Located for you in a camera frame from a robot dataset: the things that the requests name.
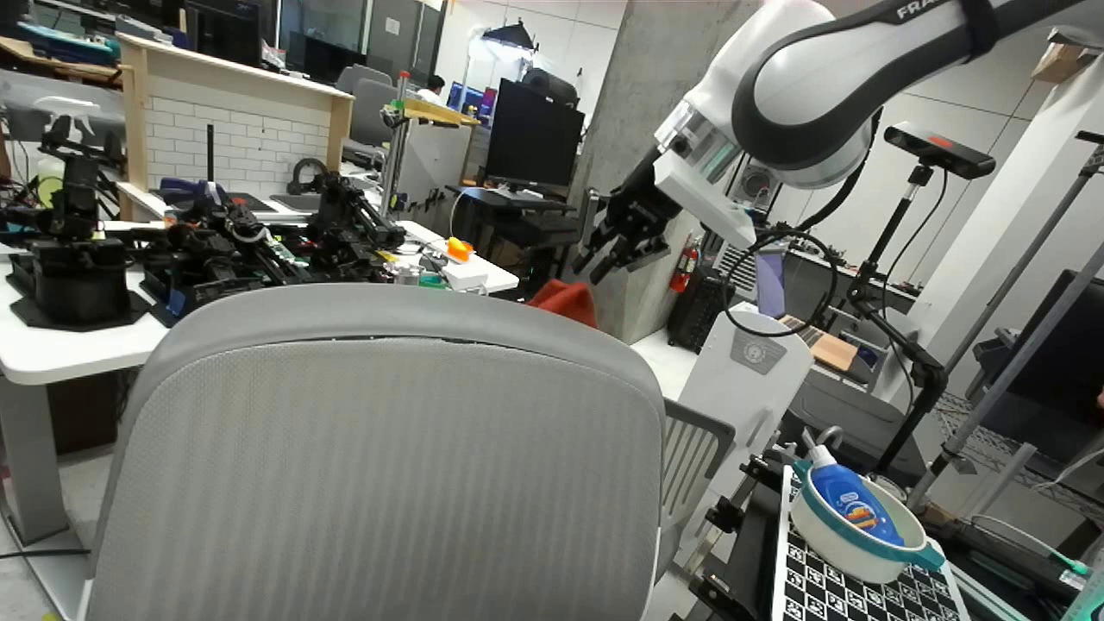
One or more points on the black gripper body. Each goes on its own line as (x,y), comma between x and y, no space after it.
(644,220)

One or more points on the orange towel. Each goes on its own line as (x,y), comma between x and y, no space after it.
(565,302)

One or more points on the grey background office chair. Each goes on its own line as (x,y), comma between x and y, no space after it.
(368,107)

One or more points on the red fire extinguisher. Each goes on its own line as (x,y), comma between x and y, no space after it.
(685,275)

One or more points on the black case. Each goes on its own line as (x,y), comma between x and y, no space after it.
(701,320)

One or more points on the black desk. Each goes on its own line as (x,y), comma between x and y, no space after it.
(506,201)

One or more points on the black monitor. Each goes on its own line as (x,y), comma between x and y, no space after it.
(537,132)

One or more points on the orange small object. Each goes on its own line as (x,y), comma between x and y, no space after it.
(457,250)

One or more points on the lavender sheet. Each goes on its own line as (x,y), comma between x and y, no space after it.
(767,281)

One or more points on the grey metal cabinet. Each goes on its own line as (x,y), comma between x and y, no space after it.
(433,159)

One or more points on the cardboard box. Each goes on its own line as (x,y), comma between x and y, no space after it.
(837,351)

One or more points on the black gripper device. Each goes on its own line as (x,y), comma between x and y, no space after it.
(346,228)

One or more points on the black tripod stand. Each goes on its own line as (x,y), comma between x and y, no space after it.
(933,375)

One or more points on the blue bottle white cap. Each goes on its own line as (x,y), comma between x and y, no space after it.
(856,511)

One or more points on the white teal bowl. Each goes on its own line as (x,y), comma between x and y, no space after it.
(856,553)

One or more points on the black gadget pile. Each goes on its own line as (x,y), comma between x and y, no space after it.
(219,262)

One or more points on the grey metal stand pole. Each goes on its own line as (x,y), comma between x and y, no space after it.
(1021,255)
(1013,375)

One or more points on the black white checkerboard board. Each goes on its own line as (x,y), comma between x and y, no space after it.
(829,600)

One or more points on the tall black robot device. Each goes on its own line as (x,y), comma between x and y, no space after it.
(73,278)

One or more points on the long white table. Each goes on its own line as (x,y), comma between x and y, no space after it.
(57,351)

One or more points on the teal object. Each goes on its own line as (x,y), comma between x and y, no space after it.
(1089,590)

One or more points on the black bar camera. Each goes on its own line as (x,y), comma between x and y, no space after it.
(936,152)

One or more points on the white brick panel wooden frame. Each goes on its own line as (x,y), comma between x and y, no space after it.
(229,125)

